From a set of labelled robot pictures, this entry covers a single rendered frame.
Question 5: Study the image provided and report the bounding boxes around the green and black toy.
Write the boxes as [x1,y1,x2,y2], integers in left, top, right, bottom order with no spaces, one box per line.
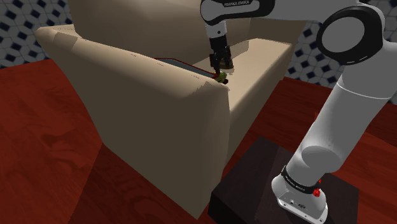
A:
[214,71,229,85]

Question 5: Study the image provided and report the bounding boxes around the red-framed tablet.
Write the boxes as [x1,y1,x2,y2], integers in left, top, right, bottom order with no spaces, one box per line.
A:
[154,57,218,80]

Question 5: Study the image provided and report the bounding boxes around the beige armchair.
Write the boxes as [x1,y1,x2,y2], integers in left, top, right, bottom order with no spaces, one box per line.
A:
[34,0,309,220]

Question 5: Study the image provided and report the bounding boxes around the dark robot stand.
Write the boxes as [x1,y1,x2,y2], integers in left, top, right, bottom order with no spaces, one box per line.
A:
[207,136,361,224]

